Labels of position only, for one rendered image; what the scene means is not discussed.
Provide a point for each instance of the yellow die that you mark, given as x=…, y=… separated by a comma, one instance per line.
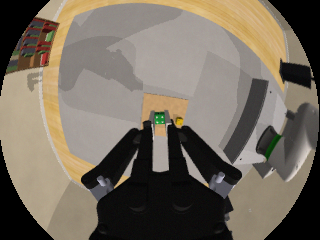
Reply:
x=179, y=120

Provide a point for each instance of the green die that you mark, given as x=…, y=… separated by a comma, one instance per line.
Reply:
x=159, y=118

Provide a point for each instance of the tan mat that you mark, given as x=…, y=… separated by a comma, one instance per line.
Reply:
x=176, y=106

